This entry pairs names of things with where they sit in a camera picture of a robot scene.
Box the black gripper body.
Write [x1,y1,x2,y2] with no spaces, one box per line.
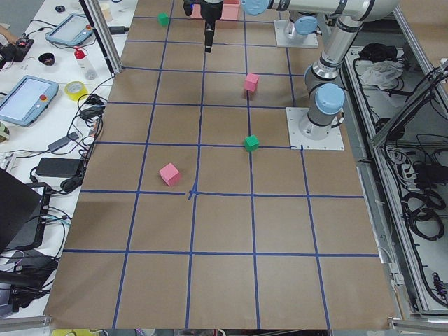
[183,0,223,22]

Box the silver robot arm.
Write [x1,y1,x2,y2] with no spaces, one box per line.
[286,10,318,41]
[241,0,399,125]

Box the pink cube near arm base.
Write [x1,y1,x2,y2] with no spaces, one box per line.
[244,73,260,92]

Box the pink plastic bin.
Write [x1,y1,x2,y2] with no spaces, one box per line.
[190,0,241,20]

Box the green cube near bin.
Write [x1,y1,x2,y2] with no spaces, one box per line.
[157,12,170,27]

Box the green cube near base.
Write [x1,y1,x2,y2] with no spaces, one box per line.
[244,134,260,152]

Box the squeeze bottle red cap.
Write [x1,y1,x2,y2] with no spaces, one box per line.
[74,46,98,81]

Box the far teach pendant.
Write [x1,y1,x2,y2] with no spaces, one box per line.
[45,14,93,47]

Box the teach pendant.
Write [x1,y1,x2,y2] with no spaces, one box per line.
[1,75,59,127]
[45,14,93,47]

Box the yellow tape roll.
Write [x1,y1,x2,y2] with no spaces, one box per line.
[64,80,88,101]

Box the pink cube far from base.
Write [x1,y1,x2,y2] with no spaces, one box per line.
[159,163,181,186]

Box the crumpled white cloth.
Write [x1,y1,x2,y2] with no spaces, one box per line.
[360,61,404,90]

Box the near teach pendant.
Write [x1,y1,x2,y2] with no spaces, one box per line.
[1,75,59,127]

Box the black power adapter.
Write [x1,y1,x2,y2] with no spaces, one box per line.
[36,157,82,178]

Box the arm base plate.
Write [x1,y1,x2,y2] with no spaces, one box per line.
[286,107,344,151]
[274,20,319,49]

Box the aluminium frame post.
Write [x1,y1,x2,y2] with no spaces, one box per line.
[78,0,123,76]

